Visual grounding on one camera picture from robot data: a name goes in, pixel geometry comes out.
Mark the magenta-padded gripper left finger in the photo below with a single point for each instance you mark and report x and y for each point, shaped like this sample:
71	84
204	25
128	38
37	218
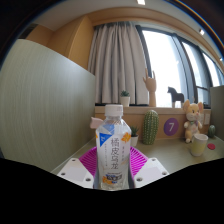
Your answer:
75	171

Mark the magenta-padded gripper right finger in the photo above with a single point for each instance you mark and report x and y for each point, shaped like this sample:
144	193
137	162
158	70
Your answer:
151	170

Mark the clear plastic drink bottle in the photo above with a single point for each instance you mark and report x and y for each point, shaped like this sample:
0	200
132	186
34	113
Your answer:
113	150

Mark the small plant in white pot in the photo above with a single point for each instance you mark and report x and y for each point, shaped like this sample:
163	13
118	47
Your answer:
134	140
125	101

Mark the tall green cactus ornament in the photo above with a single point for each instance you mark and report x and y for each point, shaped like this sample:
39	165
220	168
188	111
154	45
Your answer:
150	128

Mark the round purple number sign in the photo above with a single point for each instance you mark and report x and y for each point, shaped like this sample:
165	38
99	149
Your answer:
171	126

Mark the pale yellow paper cup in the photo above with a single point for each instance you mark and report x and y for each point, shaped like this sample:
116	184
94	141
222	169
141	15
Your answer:
198	146

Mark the beige plush mouse toy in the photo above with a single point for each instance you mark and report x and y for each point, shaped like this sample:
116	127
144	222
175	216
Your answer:
192	120

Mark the grey-green desk partition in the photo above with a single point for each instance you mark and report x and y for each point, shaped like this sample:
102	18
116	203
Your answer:
217	110
43	110

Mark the wooden hand model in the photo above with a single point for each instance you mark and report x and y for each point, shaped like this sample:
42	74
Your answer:
151	88

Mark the dark-framed window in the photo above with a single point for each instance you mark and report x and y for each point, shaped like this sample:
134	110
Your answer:
163	66

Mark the grey pleated curtain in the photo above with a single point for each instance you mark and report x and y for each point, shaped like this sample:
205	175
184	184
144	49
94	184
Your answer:
116	63

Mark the ceiling strip lights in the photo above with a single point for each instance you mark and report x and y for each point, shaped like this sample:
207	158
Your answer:
141	1

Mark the white wall socket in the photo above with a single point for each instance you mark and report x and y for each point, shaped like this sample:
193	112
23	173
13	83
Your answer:
207	119

